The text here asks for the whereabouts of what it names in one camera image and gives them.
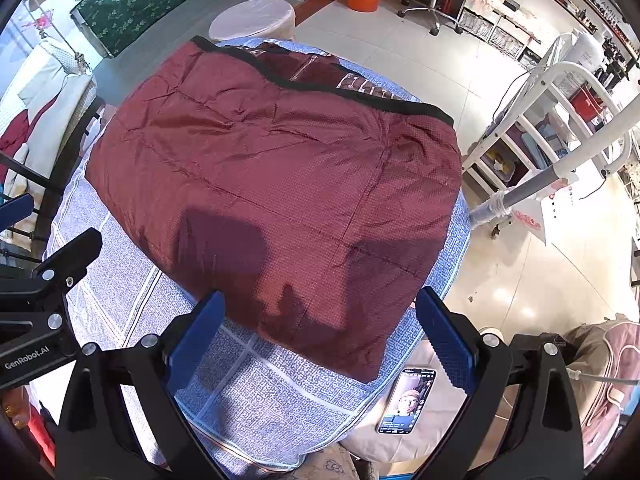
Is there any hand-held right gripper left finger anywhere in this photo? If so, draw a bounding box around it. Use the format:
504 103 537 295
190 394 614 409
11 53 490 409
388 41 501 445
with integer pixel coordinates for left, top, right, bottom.
54 290 236 480

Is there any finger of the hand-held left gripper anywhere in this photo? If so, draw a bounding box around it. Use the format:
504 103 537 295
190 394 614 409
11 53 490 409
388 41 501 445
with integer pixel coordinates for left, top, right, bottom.
0 227 103 311
0 194 35 233

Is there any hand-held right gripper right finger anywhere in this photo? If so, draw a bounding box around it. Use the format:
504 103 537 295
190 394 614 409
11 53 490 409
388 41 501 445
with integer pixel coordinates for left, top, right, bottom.
415 286 586 480

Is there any maroon quilted jacket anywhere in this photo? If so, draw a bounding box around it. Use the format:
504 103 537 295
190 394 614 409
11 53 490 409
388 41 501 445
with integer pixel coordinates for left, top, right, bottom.
85 36 463 383

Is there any person's left hand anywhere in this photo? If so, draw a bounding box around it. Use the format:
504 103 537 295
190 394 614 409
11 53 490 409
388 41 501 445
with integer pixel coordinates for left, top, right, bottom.
0 390 32 431

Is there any smartphone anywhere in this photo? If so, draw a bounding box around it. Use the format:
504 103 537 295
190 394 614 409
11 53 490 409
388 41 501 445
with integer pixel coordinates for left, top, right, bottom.
376 367 437 435

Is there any red cloth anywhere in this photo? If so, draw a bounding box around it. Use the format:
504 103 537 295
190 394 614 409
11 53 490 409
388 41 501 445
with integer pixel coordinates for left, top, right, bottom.
20 400 56 466

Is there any dark red garment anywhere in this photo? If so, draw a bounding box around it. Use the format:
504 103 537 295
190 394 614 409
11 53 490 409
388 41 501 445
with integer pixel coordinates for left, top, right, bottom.
0 95 61 161

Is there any blue checked blanket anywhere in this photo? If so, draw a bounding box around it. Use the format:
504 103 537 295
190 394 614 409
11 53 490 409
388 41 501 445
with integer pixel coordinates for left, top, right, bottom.
45 37 473 473

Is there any white coat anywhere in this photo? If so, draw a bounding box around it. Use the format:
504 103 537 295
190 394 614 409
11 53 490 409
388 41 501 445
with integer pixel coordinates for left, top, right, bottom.
0 40 98 201

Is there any red and white sign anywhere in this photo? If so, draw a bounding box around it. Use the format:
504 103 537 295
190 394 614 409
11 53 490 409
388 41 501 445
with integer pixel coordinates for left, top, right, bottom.
512 180 571 246

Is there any pink backpack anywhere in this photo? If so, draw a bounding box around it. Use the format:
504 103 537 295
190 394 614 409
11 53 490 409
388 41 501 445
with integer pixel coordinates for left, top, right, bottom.
562 312 640 456

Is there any floral beige cushion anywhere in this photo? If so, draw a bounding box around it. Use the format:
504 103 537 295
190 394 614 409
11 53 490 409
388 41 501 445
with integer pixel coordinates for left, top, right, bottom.
300 442 361 480

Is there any grey metal pole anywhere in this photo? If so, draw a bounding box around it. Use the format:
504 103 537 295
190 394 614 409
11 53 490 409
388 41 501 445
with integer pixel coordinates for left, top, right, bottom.
469 167 568 226

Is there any green patterned cloth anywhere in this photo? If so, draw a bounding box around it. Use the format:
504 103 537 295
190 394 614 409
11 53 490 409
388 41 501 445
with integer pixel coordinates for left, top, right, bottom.
70 0 231 59

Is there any white metal trolley rack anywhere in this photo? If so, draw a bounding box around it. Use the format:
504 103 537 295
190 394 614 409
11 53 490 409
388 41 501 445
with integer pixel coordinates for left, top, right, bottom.
460 32 640 226

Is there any round stool with white cover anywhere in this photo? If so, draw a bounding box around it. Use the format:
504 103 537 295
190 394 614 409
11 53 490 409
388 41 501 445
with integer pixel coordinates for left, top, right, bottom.
208 0 297 43

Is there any white plastic canister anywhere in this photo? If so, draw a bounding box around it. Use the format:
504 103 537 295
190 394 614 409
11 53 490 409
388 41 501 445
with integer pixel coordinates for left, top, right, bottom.
565 30 608 91

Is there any side table with lace cloth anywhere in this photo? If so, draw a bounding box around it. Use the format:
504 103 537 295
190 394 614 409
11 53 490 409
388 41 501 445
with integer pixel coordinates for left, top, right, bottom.
457 0 543 61

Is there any shelf of cosmetic bottles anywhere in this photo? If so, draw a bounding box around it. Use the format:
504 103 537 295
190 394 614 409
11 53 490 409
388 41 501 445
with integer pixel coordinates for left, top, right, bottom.
530 0 640 61

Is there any black chair frame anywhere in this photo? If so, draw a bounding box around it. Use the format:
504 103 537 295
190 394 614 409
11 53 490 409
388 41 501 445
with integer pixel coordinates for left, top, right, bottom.
0 97 108 241

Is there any white cable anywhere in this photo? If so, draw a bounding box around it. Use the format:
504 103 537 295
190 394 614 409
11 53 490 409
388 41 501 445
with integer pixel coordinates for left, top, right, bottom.
567 367 640 388

